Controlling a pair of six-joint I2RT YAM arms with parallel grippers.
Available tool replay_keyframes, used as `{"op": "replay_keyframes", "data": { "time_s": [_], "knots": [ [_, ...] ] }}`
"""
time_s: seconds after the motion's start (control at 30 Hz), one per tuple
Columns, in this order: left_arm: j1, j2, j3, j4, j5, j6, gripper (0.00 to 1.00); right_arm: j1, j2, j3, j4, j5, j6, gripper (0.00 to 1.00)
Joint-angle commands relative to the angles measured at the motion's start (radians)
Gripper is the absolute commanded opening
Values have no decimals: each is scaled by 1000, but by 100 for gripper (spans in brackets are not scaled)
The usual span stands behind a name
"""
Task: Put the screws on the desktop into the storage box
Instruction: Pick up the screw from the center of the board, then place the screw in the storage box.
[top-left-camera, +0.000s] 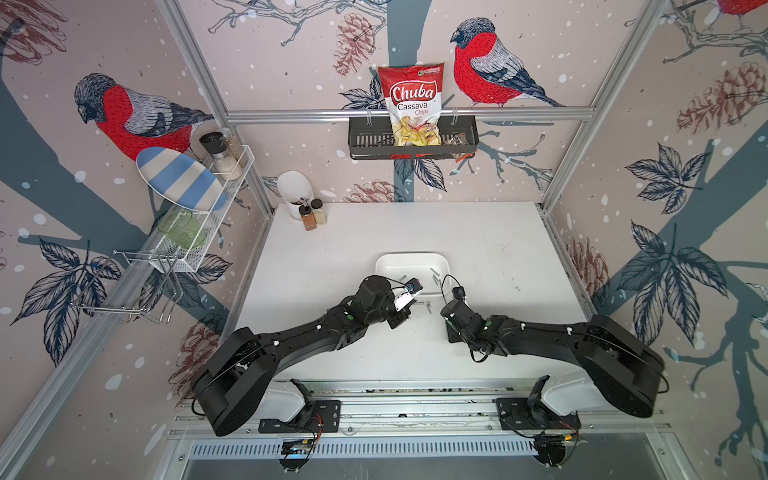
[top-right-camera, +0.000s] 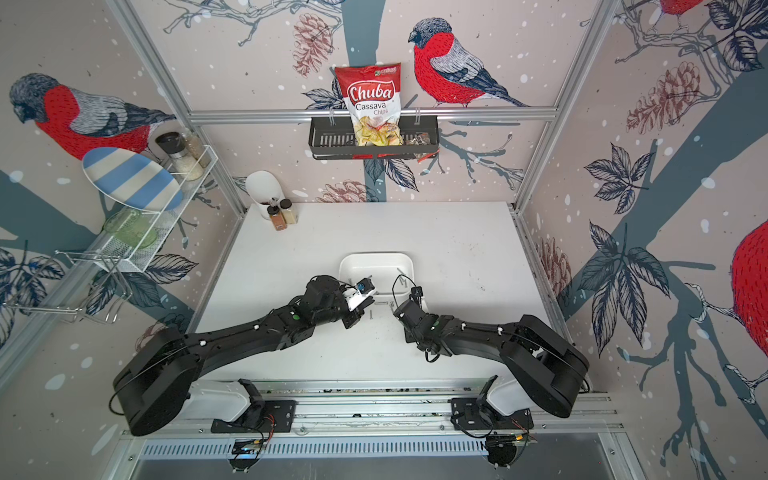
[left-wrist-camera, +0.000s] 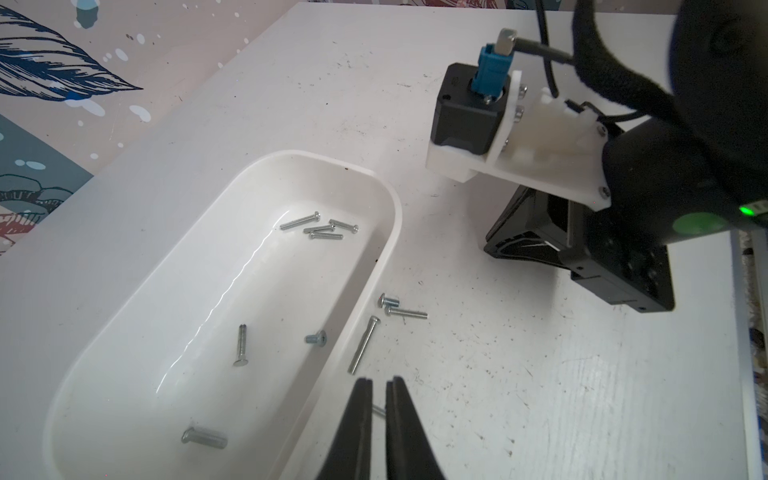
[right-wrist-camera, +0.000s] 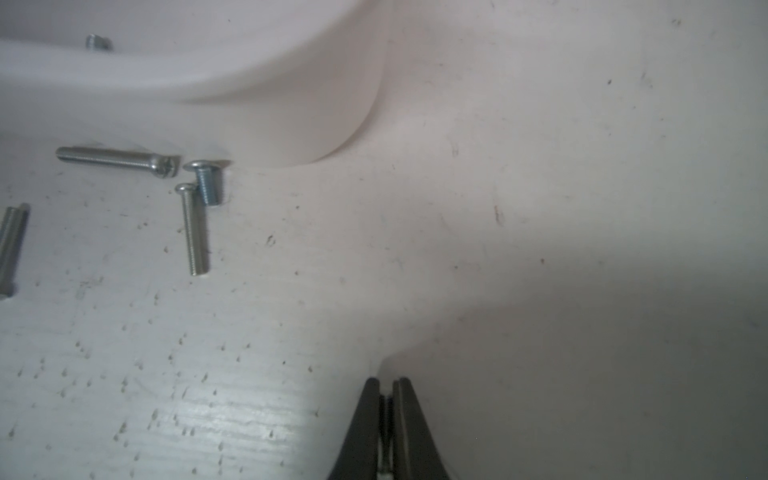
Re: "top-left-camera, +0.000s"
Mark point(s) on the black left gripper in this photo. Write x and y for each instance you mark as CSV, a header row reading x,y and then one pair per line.
x,y
400,317

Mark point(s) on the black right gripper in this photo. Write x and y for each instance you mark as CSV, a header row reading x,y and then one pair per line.
x,y
451,338

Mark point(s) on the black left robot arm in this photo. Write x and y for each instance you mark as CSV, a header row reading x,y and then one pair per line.
x,y
230,386

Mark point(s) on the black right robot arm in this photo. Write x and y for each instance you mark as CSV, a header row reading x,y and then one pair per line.
x,y
625,371

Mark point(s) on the white plastic storage box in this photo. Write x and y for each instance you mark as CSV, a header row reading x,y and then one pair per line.
x,y
429,268

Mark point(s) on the brown spice bottle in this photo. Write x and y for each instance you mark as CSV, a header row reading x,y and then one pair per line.
x,y
307,217

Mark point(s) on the yellow spice bottle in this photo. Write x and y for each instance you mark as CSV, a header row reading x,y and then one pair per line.
x,y
317,208

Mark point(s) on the white utensil holder cup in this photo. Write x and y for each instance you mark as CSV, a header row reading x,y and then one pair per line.
x,y
295,190

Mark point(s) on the red Chuba chips bag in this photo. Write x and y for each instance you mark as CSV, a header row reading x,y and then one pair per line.
x,y
412,98

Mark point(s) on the green glass bowl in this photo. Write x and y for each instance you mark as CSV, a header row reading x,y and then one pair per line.
x,y
183,228

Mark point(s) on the black lid spice grinder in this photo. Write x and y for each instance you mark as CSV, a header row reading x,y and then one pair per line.
x,y
224,163

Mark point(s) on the blue striped white plate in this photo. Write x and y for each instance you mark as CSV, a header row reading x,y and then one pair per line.
x,y
181,179

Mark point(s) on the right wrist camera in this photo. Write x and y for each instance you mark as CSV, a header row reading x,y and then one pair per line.
x,y
459,293

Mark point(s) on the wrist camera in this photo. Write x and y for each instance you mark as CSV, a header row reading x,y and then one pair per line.
x,y
412,287
459,293

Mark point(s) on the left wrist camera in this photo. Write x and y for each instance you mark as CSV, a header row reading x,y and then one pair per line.
x,y
412,287

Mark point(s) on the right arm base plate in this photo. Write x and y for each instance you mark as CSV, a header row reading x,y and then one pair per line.
x,y
517,415

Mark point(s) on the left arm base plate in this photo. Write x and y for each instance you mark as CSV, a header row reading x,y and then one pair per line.
x,y
318,416

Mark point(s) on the black wire wall basket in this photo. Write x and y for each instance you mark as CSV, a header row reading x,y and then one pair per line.
x,y
376,139

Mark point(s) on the white wire wall rack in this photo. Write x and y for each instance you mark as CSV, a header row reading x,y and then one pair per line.
x,y
177,248

